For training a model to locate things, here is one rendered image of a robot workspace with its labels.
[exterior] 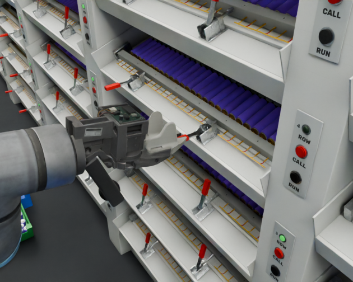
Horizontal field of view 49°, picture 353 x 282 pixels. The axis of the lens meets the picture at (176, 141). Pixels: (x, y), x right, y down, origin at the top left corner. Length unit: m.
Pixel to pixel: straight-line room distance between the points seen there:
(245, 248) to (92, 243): 0.86
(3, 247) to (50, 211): 1.10
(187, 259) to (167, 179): 0.22
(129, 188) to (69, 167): 0.68
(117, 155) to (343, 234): 0.34
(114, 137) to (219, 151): 0.21
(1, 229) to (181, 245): 0.57
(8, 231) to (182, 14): 0.46
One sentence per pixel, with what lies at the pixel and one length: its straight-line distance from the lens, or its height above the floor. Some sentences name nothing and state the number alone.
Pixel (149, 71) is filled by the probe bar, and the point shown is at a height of 0.77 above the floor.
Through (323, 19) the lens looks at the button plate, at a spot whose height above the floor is 1.02.
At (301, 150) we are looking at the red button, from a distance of 0.53.
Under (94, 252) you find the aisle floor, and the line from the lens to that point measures 1.53.
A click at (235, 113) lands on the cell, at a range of 0.74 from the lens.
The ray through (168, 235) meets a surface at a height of 0.34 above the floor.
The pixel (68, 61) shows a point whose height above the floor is 0.58.
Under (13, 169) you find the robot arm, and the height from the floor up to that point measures 0.84.
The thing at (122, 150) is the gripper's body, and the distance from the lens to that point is 0.60.
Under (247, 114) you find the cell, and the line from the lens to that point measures 0.73.
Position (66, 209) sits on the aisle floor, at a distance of 1.72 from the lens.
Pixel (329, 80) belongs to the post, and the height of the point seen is 0.95.
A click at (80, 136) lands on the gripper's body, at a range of 0.57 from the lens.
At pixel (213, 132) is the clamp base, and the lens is 0.74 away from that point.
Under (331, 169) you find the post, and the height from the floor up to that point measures 0.85.
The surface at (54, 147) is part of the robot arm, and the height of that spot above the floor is 0.84.
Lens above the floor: 1.14
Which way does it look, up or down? 34 degrees down
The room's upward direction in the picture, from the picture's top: straight up
